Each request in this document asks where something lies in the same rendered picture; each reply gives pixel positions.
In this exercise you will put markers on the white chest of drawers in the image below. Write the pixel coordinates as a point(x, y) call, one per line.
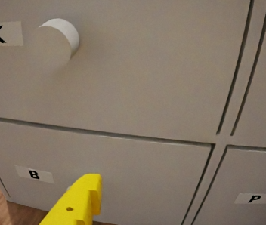
point(248, 49)

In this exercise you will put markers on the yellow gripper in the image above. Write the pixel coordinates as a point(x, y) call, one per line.
point(78, 204)

